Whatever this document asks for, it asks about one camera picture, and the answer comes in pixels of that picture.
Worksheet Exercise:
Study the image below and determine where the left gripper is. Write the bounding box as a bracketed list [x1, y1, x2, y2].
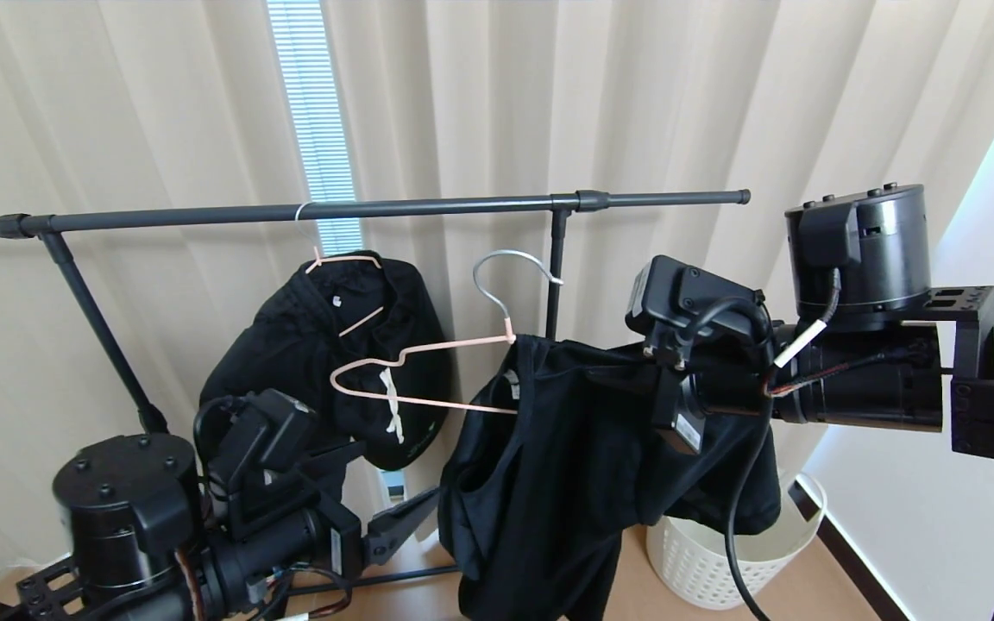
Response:
[202, 487, 443, 606]

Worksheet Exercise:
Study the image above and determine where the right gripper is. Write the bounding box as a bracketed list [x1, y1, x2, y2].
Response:
[652, 330, 947, 456]

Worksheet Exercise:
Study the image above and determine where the black garment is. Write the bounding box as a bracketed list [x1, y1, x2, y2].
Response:
[438, 334, 783, 621]
[199, 252, 456, 474]

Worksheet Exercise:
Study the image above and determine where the pink clothes hanger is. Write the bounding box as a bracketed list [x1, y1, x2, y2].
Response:
[293, 203, 387, 340]
[329, 249, 566, 417]

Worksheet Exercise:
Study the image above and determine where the white laundry basket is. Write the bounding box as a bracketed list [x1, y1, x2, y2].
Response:
[645, 470, 829, 612]

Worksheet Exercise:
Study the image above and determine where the black clothes rack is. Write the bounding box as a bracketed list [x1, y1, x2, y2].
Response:
[0, 190, 752, 621]

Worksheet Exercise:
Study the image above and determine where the beige curtain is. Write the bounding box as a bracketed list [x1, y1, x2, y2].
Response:
[324, 0, 994, 540]
[0, 0, 396, 580]

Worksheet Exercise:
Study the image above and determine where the window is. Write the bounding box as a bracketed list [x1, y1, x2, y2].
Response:
[266, 0, 409, 508]

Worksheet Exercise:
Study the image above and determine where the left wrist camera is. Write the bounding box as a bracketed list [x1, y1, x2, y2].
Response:
[204, 388, 327, 537]

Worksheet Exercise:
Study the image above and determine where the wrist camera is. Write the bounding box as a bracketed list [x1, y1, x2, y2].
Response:
[625, 255, 771, 373]
[204, 388, 327, 537]

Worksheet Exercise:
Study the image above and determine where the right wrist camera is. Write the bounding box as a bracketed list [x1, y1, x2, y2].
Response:
[625, 255, 771, 373]

